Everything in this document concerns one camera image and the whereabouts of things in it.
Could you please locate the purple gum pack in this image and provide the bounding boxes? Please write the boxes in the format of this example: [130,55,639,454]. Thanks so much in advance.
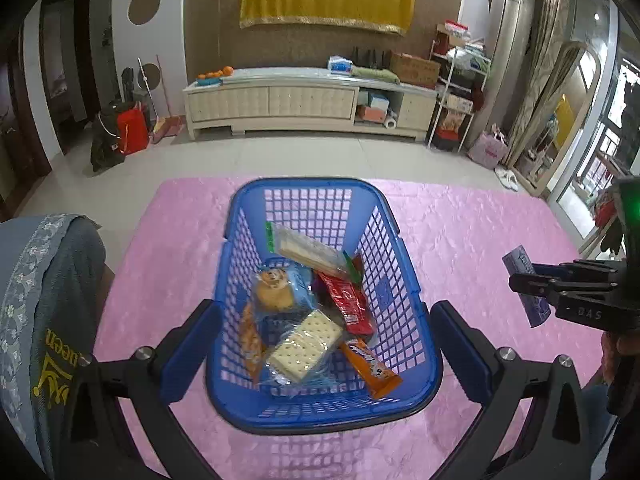
[502,245,551,328]

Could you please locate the orange chips packet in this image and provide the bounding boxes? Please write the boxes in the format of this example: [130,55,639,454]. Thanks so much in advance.
[340,338,402,400]

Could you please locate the clear cracker pack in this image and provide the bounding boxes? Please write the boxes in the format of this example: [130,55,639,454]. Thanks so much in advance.
[266,309,344,386]

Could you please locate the blue cartoon cake bag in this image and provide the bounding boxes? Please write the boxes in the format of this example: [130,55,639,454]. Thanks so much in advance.
[253,263,317,315]

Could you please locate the red snack packet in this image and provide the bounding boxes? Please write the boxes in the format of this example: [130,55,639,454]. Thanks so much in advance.
[317,272,375,337]

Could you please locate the green edged cracker pack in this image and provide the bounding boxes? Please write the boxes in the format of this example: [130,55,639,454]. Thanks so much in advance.
[266,221,362,284]

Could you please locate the white slippers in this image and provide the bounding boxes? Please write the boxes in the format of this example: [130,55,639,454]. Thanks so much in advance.
[494,167,520,193]

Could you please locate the pink quilted table cover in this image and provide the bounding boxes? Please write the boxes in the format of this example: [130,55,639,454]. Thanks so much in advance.
[94,177,601,479]

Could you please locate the pink tote bag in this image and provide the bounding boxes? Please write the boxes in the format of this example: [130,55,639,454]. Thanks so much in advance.
[468,125,509,170]

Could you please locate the blue plastic basket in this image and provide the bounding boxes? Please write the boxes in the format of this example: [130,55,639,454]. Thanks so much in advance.
[204,176,445,436]

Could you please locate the arched floor mirror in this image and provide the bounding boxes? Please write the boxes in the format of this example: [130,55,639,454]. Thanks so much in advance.
[508,41,602,197]

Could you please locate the black bag on floor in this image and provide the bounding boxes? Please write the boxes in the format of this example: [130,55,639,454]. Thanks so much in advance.
[90,101,125,174]

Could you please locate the white metal shelf rack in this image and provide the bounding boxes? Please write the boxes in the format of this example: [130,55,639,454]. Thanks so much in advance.
[427,21,491,152]

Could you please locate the red shopping bag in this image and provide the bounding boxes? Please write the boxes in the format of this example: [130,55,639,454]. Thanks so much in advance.
[116,106,149,156]

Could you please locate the cardboard box on cabinet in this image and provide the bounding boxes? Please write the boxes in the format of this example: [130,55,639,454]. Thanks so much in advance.
[390,52,440,89]

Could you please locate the green folded cloth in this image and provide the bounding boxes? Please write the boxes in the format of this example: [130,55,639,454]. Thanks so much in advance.
[350,65,400,84]

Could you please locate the cream tv cabinet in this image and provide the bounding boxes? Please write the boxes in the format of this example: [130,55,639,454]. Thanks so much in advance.
[183,67,437,143]

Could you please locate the standing air conditioner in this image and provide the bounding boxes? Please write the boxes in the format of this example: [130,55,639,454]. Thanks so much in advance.
[465,0,535,148]

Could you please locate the oranges on blue plate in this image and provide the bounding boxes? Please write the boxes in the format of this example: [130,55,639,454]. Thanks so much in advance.
[196,66,234,86]

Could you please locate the blue tissue box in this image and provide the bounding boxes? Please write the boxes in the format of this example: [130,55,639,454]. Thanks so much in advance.
[328,55,352,75]

